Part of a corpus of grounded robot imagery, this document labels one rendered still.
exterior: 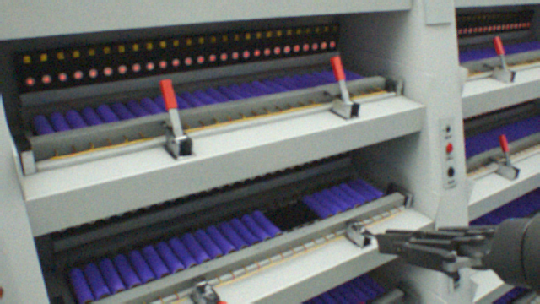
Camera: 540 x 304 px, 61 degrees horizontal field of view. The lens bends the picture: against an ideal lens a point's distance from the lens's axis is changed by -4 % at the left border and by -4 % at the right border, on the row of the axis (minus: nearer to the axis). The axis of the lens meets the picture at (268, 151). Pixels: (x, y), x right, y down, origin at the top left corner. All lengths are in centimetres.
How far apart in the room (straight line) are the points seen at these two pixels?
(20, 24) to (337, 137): 42
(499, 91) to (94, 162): 75
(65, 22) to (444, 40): 59
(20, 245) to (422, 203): 63
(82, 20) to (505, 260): 51
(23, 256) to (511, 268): 50
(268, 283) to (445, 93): 44
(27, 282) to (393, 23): 66
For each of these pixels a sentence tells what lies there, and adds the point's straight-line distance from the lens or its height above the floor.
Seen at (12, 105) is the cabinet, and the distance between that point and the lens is 71.
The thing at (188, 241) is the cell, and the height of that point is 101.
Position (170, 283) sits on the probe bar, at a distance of 63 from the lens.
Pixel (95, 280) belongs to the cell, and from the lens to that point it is 66.
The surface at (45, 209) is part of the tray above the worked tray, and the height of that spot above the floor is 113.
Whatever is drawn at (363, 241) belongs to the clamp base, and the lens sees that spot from 74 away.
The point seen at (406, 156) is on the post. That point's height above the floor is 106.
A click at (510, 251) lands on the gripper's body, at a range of 55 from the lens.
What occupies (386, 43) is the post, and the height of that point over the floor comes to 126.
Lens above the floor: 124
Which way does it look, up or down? 10 degrees down
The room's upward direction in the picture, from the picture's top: 8 degrees counter-clockwise
